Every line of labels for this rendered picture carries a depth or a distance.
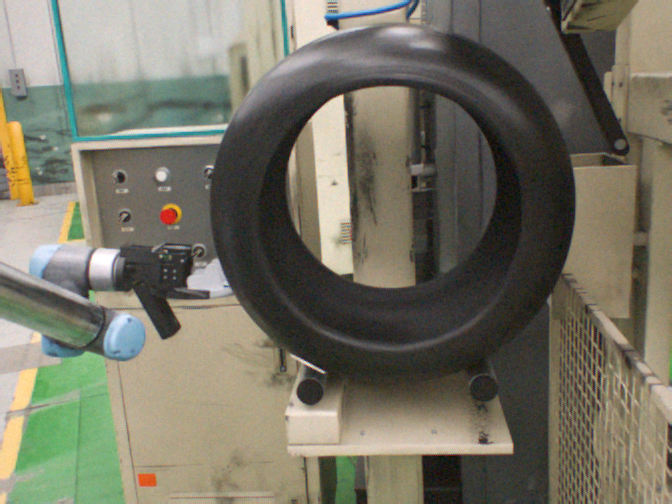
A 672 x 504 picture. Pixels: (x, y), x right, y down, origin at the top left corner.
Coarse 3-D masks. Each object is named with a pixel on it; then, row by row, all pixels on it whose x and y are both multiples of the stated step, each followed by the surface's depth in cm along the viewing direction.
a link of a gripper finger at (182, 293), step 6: (174, 288) 122; (180, 288) 122; (186, 288) 122; (168, 294) 121; (174, 294) 121; (180, 294) 121; (186, 294) 121; (192, 294) 121; (198, 294) 121; (204, 294) 122
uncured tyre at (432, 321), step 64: (320, 64) 102; (384, 64) 101; (448, 64) 101; (256, 128) 105; (512, 128) 102; (256, 192) 107; (512, 192) 131; (256, 256) 110; (512, 256) 132; (256, 320) 116; (320, 320) 135; (384, 320) 138; (448, 320) 135; (512, 320) 110
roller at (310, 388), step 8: (304, 368) 121; (312, 368) 120; (304, 376) 117; (312, 376) 117; (320, 376) 118; (304, 384) 115; (312, 384) 115; (320, 384) 116; (296, 392) 116; (304, 392) 116; (312, 392) 116; (320, 392) 115; (304, 400) 116; (312, 400) 116
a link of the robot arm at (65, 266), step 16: (32, 256) 123; (48, 256) 123; (64, 256) 123; (80, 256) 123; (32, 272) 123; (48, 272) 123; (64, 272) 122; (80, 272) 122; (64, 288) 123; (80, 288) 124
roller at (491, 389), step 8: (488, 360) 120; (472, 368) 117; (480, 368) 116; (488, 368) 116; (472, 376) 115; (480, 376) 113; (488, 376) 113; (472, 384) 113; (480, 384) 113; (488, 384) 113; (496, 384) 113; (472, 392) 113; (480, 392) 113; (488, 392) 113; (496, 392) 113; (480, 400) 114; (488, 400) 114
